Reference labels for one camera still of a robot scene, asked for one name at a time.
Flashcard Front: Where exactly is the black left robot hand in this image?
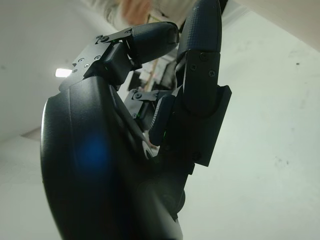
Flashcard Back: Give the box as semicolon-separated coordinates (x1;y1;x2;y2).
39;0;233;240

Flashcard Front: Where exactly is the person's bare hand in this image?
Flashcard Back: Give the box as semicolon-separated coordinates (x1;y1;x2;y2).
119;0;155;26

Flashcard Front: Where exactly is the person's forearm in cream sleeve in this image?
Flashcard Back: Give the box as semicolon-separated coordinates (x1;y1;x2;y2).
96;0;198;27

